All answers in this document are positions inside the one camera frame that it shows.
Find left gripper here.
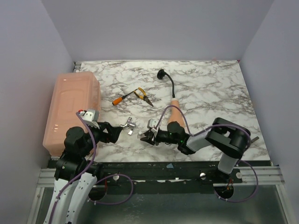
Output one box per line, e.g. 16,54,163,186
81,120,123,157

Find clear nail polish bottle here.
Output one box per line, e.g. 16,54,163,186
137,132,143,139

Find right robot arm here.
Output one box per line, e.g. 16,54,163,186
138,118,251,183

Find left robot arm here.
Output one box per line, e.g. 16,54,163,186
44,122,123,224

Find chrome faucet fitting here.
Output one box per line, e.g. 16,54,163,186
120,117,136,135

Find mannequin practice hand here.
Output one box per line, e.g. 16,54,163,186
168,98,185,128

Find pink plastic storage box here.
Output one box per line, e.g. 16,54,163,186
43,71,101,157

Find black flexible hand stand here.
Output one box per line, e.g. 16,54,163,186
157,68,176,100

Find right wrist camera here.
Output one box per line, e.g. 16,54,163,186
147,119,158,130

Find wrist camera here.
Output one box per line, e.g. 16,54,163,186
78,109,100,129
147,119,158,130

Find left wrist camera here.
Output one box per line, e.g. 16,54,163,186
78,109,100,129

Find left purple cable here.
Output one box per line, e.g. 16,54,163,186
50,111,135,224

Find orange handled screwdriver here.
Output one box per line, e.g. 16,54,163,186
112,90,136,105

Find yellow handled pliers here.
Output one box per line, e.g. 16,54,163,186
133,87,154,107

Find black mounting rail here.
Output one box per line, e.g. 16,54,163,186
89,161,242,198

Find dark metal bracket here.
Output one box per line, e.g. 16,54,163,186
251,136,259,143

